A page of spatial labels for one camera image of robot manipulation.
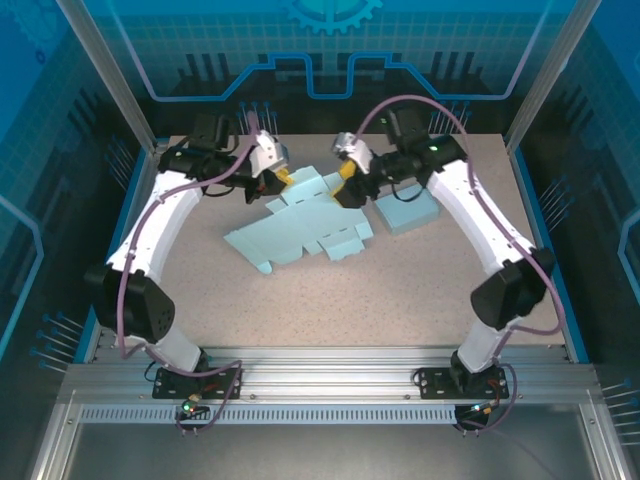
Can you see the light blue paper box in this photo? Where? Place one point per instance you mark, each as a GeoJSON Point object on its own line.
{"type": "Point", "coordinates": [407, 212]}
{"type": "Point", "coordinates": [300, 230]}

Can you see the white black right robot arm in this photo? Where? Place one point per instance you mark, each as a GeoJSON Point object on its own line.
{"type": "Point", "coordinates": [480, 220]}

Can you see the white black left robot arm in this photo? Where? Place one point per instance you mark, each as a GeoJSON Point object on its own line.
{"type": "Point", "coordinates": [160, 225]}

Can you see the blue table edge strip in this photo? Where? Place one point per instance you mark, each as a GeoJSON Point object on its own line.
{"type": "Point", "coordinates": [531, 200]}

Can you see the aluminium frame side rail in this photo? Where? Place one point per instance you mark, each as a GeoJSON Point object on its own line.
{"type": "Point", "coordinates": [147, 159]}

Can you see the aluminium frame post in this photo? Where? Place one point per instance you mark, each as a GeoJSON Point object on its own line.
{"type": "Point", "coordinates": [117, 75]}
{"type": "Point", "coordinates": [545, 75]}

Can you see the aluminium frame cross rail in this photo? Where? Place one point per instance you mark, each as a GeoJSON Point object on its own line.
{"type": "Point", "coordinates": [325, 375]}

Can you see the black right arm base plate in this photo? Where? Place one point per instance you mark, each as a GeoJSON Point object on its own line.
{"type": "Point", "coordinates": [432, 385]}

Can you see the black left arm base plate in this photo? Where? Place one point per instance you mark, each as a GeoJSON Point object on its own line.
{"type": "Point", "coordinates": [170, 387]}

